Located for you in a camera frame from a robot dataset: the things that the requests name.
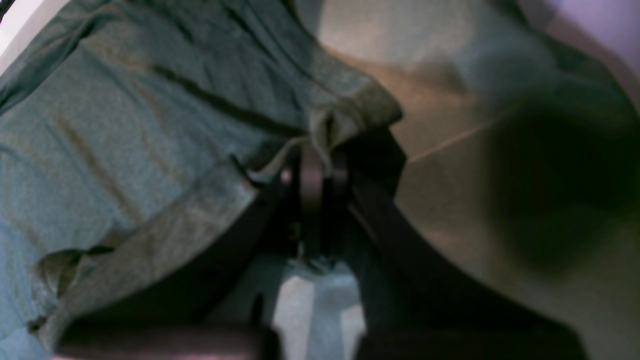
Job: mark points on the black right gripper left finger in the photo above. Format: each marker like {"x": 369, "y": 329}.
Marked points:
{"x": 183, "y": 317}

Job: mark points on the dark green T-shirt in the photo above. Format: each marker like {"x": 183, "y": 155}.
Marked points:
{"x": 135, "y": 132}

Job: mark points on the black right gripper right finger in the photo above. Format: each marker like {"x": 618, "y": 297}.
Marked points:
{"x": 450, "y": 315}

